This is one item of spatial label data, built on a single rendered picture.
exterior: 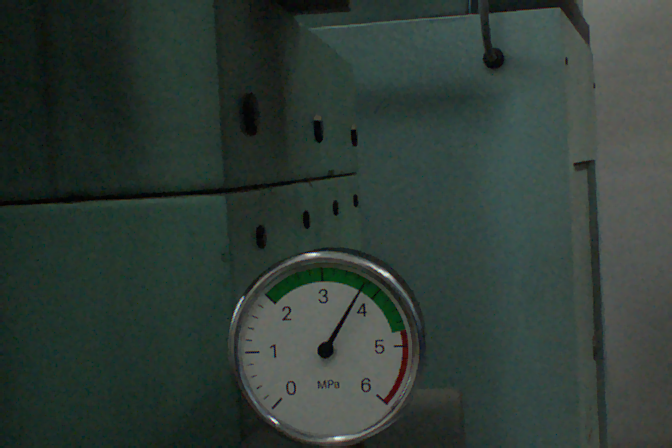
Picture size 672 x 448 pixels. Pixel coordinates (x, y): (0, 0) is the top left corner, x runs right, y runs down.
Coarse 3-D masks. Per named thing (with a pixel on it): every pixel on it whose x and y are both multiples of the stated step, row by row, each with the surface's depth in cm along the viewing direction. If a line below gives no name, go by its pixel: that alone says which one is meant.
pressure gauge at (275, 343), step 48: (288, 288) 40; (336, 288) 40; (384, 288) 40; (240, 336) 40; (288, 336) 40; (384, 336) 40; (240, 384) 40; (288, 384) 40; (336, 384) 40; (384, 384) 40; (288, 432) 40; (336, 432) 40
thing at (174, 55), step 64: (0, 0) 47; (64, 0) 47; (128, 0) 47; (192, 0) 46; (256, 0) 55; (0, 64) 47; (64, 64) 47; (128, 64) 47; (192, 64) 46; (256, 64) 55; (320, 64) 79; (0, 128) 47; (64, 128) 47; (128, 128) 47; (192, 128) 47; (256, 128) 51; (320, 128) 74; (0, 192) 48; (64, 192) 47; (128, 192) 47; (192, 192) 47
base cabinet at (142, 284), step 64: (256, 192) 53; (320, 192) 76; (0, 256) 48; (64, 256) 47; (128, 256) 47; (192, 256) 47; (256, 256) 52; (0, 320) 48; (64, 320) 48; (128, 320) 47; (192, 320) 47; (0, 384) 48; (64, 384) 48; (128, 384) 47; (192, 384) 47
